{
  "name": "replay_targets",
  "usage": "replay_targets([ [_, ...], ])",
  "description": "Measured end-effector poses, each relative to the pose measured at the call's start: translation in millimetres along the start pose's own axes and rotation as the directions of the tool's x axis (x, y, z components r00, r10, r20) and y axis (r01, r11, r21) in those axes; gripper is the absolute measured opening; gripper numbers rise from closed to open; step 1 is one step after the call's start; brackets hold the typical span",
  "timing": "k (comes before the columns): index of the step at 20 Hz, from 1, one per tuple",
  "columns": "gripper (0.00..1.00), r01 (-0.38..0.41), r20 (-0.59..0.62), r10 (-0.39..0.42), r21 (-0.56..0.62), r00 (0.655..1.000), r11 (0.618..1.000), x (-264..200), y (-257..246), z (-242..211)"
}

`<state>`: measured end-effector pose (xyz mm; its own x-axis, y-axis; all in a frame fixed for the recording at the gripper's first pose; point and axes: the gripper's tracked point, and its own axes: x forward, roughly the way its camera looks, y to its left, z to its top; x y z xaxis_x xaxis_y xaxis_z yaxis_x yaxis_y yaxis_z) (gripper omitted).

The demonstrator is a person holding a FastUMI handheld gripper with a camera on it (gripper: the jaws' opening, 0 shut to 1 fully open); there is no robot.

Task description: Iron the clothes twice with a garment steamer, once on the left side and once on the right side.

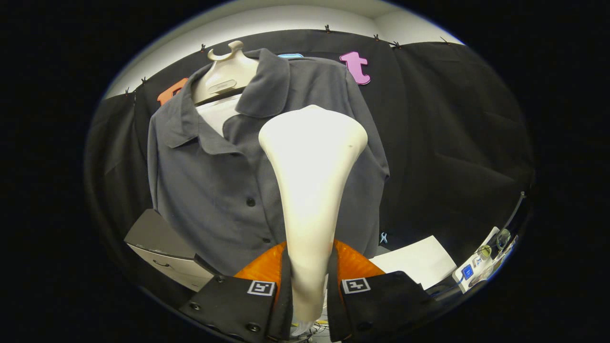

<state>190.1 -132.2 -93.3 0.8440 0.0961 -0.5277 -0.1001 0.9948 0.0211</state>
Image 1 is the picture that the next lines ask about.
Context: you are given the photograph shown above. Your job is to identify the grey drawer cabinet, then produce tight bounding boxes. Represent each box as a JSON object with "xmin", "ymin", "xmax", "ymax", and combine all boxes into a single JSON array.
[{"xmin": 124, "ymin": 208, "xmax": 222, "ymax": 292}]

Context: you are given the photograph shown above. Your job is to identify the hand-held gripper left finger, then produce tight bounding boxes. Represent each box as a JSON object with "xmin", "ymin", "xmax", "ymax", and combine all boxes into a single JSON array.
[{"xmin": 180, "ymin": 241, "xmax": 293, "ymax": 341}]

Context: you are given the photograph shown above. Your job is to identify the white ribbed cabinet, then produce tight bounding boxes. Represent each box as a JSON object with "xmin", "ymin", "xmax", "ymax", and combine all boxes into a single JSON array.
[{"xmin": 369, "ymin": 235, "xmax": 458, "ymax": 290}]

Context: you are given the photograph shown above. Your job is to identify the grey button shirt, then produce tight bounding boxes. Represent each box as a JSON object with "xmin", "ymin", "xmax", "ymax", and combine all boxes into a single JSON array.
[{"xmin": 147, "ymin": 48, "xmax": 390, "ymax": 277}]

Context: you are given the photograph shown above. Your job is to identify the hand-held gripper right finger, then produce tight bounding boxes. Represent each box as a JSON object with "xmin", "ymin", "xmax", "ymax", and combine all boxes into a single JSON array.
[{"xmin": 327, "ymin": 239, "xmax": 446, "ymax": 343}]

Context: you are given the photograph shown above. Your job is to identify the white garment steamer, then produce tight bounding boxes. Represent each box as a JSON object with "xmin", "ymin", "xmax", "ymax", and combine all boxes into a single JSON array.
[{"xmin": 258, "ymin": 104, "xmax": 368, "ymax": 322}]

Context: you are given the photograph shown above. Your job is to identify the white side table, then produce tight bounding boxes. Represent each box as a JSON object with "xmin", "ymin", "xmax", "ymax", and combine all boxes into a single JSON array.
[{"xmin": 452, "ymin": 226, "xmax": 519, "ymax": 292}]

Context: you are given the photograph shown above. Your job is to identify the white mannequin torso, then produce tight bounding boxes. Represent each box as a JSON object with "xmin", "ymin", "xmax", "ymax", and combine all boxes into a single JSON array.
[{"xmin": 192, "ymin": 40, "xmax": 260, "ymax": 138}]

